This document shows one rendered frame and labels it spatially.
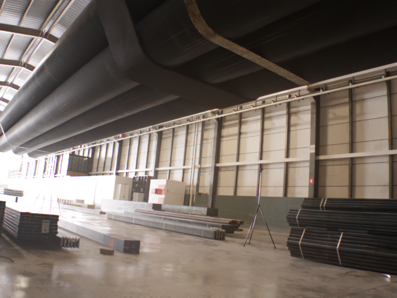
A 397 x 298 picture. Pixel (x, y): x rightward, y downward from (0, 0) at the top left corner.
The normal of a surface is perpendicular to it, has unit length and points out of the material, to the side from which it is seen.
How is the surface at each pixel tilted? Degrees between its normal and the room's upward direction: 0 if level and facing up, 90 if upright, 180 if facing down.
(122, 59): 123
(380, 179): 90
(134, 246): 90
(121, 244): 90
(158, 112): 139
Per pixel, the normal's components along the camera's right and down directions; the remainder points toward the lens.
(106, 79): -0.59, 0.62
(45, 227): 0.62, -0.11
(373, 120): -0.79, -0.18
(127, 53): -0.71, 0.38
